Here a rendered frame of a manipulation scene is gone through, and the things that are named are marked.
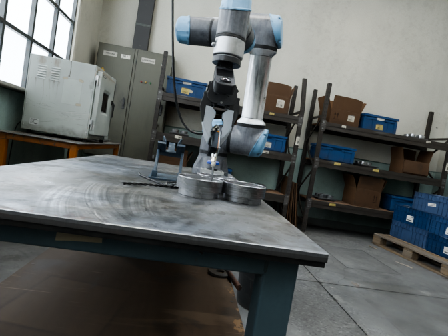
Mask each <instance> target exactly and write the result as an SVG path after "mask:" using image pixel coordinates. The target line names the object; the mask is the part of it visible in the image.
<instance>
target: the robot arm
mask: <svg viewBox="0 0 448 336"><path fill-rule="evenodd" d="M251 5H252V0H222V1H221V6H220V8H219V9H220V10H219V16H218V17H191V16H190V15H189V16H180V17H179V18H178V19H177V22H176V25H175V36H176V39H177V41H178V42H179V43H181V44H186V45H196V46H204V47H214V49H213V60H212V63H213V64H214V65H216V66H215V70H214V74H213V80H212V81H210V82H209V83H208V85H207V90H206V91H204V93H203V98H202V100H201V103H200V112H201V120H202V128H203V130H202V132H203V135H202V137H201V145H200V150H199V155H198V157H197V159H196V161H195V163H194V165H193V168H192V173H195V174H197V173H200V170H201V167H204V168H211V164H208V163H207V161H208V160H211V157H210V156H207V154H208V149H209V142H210V139H211V131H212V130H213V127H214V126H215V125H218V126H219V127H220V129H219V132H221V135H220V145H219V147H220V150H219V153H218V156H217V158H216V161H218V162H219V165H215V168H214V169H217V170H221V171H222V172H224V176H228V168H227V153H234V154H238V155H246V156H248V157H259V156H261V154H262V152H263V150H264V147H265V144H266V141H267V137H268V133H269V131H268V130H266V129H265V126H266V124H265V123H264V122H263V114H264V108H265V100H266V96H267V87H268V82H269V74H270V69H271V61H272V58H273V57H274V56H275V55H276V54H277V49H281V48H282V44H283V20H282V18H281V16H279V15H272V14H264V13H251V11H252V10H251ZM246 53H249V54H250V58H249V67H248V72H247V81H246V86H245V96H244V101H243V110H242V115H241V118H240V119H239V120H237V118H238V116H239V111H240V104H239V102H240V98H237V93H238V92H239V90H238V89H237V86H236V84H235V76H234V71H233V70H234V69H239V68H240V67H241V61H242V60H243V55H244V54H246ZM213 107H217V108H221V109H224V110H227V111H226V112H224V113H222V115H221V119H214V118H215V115H216V111H215V110H214V108H213ZM228 108H229V110H228ZM236 120H237V125H234V124H235V122H236Z"/></svg>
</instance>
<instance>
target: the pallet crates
mask: <svg viewBox="0 0 448 336"><path fill-rule="evenodd" d="M414 192H415V194H414V198H413V204H412V206H406V205H398V204H395V208H394V212H393V219H392V224H391V230H390V235H388V234H385V235H384V234H381V233H374V235H373V240H372V244H375V245H377V246H379V247H381V248H383V249H385V250H388V251H390V252H392V253H394V254H396V255H398V256H400V257H402V258H404V259H406V260H408V261H411V262H413V263H415V264H417V265H419V266H421V267H424V268H426V269H428V270H430V271H432V272H434V273H436V274H438V275H440V276H442V277H444V278H446V279H448V197H444V196H440V195H434V194H429V193H421V192H416V191H414ZM386 240H388V241H390V242H393V244H392V245H393V246H395V247H397V248H400V249H402V250H403V252H402V253H400V252H398V251H396V250H394V249H392V248H390V247H388V246H386V242H387V241H386ZM419 257H420V258H422V259H424V260H426V261H429V262H431V263H433V264H436V265H438V266H440V267H441V270H438V269H436V268H434V267H431V266H429V265H427V264H425V263H422V262H420V261H418V258H419Z"/></svg>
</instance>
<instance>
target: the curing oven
mask: <svg viewBox="0 0 448 336"><path fill-rule="evenodd" d="M115 84H116V79H114V78H113V77H111V76H110V75H108V74H107V73H106V72H105V71H104V70H102V69H101V68H100V67H98V66H96V65H91V64H88V63H81V62H77V61H70V60H66V59H60V58H56V57H49V56H44V55H38V54H34V53H31V55H30V60H29V70H28V76H27V85H26V91H25V100H24V106H23V115H22V121H21V128H22V129H26V130H27V131H26V133H31V130H35V131H42V132H47V133H52V134H53V135H57V134H59V135H66V136H71V137H79V138H82V141H81V142H87V139H99V142H100V143H103V140H107V139H108V136H109V127H110V122H111V117H112V118H113V112H114V107H115V104H114V102H113V100H114V96H115ZM112 109H113V110H112Z"/></svg>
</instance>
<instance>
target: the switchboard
mask: <svg viewBox="0 0 448 336"><path fill-rule="evenodd" d="M155 1H156V0H139V5H138V10H137V18H136V22H135V32H134V37H133V46H132V48H130V47H123V46H119V45H113V44H109V43H103V42H99V48H98V52H97V62H96V66H98V67H100V68H101V69H102V70H104V71H105V72H106V73H107V74H108V75H110V76H111V77H113V78H114V79H116V84H115V96H114V100H113V102H114V104H115V107H114V112H113V118H112V117H111V122H110V127H109V136H108V139H110V140H109V142H114V143H122V145H119V150H118V155H117V156H120V157H128V158H133V159H140V160H146V161H147V156H148V152H149V144H150V138H151V130H152V126H153V118H154V113H155V105H156V100H157V92H158V87H159V79H160V74H161V66H162V61H163V54H160V53H154V52H150V51H148V47H149V39H150V34H151V26H152V20H153V12H154V8H155ZM167 76H173V72H172V56H171V55H168V57H167V65H166V70H165V78H164V83H163V88H164V91H163V92H166V88H167ZM167 110H168V101H164V100H161V106H160V108H159V116H158V122H157V123H158V126H157V131H158V132H162V133H164V130H165V122H166V118H167ZM158 141H163V140H158V139H156V140H155V142H154V147H153V155H152V161H153V162H155V158H156V154H157V145H158ZM83 153H85V154H90V155H106V154H108V155H113V148H111V149H84V151H83Z"/></svg>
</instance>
